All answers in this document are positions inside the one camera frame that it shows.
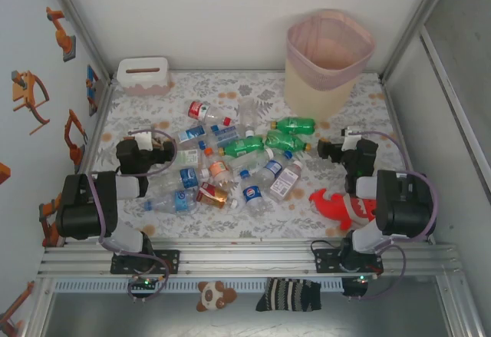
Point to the beige bin with pink liner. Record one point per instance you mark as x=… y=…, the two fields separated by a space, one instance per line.
x=326 y=95

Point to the tea bottle red yellow label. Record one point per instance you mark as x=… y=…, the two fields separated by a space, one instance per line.
x=207 y=193

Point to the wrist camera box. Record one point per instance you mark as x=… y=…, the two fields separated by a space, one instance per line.
x=144 y=139
x=353 y=139

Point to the clear crushed bottle white cap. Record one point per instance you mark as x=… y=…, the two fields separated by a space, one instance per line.
x=249 y=162

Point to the black white striped sock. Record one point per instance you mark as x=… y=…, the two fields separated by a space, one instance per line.
x=287 y=295

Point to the small orange wall sticker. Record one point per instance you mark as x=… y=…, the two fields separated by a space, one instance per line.
x=4 y=174

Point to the large clear bottle blue label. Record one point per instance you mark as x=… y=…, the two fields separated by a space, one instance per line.
x=180 y=200

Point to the blue orange wall sticker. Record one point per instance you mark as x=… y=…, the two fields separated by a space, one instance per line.
x=92 y=87

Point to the clear bottle red label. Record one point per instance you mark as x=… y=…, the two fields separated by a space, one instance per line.
x=197 y=110

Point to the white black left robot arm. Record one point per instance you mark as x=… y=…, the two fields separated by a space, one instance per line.
x=76 y=214

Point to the clear bottle pepsi label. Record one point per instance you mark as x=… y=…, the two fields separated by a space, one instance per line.
x=251 y=195

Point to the green bottle yellow cap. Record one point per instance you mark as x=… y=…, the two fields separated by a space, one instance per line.
x=285 y=141
x=295 y=124

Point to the clear unlabelled bottle white cap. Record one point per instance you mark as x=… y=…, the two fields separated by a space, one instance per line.
x=245 y=112

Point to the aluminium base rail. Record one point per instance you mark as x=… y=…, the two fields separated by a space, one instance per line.
x=249 y=260

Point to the red shark plush toy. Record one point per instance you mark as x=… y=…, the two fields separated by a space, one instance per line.
x=333 y=206

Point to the small clear bottle blue label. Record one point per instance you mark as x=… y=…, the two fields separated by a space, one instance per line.
x=273 y=167

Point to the clear bottle orange label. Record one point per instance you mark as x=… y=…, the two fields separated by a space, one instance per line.
x=217 y=169

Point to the clear bottle dark blue label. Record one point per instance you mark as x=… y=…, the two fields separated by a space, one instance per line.
x=188 y=177

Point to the clear bottle blue white label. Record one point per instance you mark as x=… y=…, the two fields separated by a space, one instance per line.
x=202 y=145
x=226 y=131

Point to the floral table mat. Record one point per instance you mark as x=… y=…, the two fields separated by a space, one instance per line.
x=215 y=229

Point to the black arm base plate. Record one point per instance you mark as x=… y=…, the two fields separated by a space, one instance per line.
x=169 y=262
x=326 y=262

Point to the white tissue box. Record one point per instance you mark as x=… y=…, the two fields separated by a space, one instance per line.
x=142 y=80

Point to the clear bottle light blue label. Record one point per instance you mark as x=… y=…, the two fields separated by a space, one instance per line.
x=190 y=134

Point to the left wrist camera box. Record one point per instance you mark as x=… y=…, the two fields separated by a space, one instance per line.
x=144 y=139

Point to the green circuit board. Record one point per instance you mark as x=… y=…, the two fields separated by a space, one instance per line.
x=354 y=285
x=144 y=284

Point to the brown white panda plush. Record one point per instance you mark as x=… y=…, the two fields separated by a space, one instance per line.
x=215 y=295

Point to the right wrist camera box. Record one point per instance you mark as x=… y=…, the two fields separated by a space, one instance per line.
x=353 y=139

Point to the orange claw wall sticker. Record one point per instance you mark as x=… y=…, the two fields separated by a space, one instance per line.
x=23 y=91

